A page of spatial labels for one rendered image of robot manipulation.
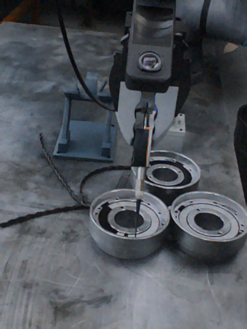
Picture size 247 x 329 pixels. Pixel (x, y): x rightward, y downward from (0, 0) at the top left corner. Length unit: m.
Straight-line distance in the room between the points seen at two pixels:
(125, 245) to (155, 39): 0.25
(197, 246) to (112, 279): 0.12
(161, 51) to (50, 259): 0.29
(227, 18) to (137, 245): 0.59
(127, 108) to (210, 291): 0.24
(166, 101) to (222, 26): 0.50
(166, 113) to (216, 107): 0.46
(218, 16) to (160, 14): 0.53
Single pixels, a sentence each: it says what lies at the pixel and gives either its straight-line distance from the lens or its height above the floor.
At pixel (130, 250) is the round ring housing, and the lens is 0.62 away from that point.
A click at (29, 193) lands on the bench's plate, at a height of 0.80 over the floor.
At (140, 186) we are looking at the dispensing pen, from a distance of 0.61.
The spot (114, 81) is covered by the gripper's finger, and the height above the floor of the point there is 1.01.
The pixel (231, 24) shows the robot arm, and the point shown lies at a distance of 1.06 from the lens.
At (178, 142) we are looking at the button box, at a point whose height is 0.82.
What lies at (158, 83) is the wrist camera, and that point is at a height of 1.05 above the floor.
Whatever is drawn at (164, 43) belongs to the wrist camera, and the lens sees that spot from 0.51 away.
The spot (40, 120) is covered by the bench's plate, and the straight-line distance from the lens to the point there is 0.93.
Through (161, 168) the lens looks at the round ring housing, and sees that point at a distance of 0.76.
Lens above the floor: 1.24
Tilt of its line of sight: 32 degrees down
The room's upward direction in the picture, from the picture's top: 6 degrees clockwise
